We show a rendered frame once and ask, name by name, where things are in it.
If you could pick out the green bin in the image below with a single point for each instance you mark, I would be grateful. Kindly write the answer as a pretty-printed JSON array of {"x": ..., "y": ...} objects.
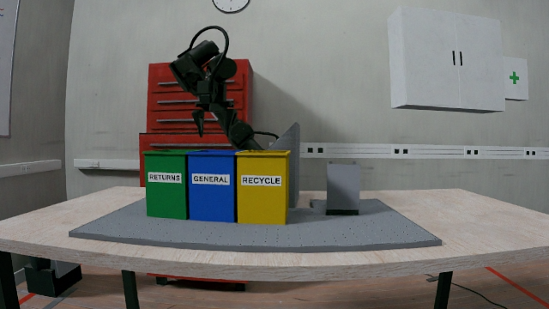
[{"x": 167, "y": 183}]

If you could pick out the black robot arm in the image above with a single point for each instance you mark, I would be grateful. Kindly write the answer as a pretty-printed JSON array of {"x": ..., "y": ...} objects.
[{"x": 241, "y": 137}]

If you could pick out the blue open-top bin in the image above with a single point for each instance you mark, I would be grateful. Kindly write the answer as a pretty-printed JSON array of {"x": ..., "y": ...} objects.
[{"x": 213, "y": 185}]

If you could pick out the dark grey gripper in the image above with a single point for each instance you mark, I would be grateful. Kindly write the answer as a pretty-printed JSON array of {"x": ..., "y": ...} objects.
[{"x": 217, "y": 106}]

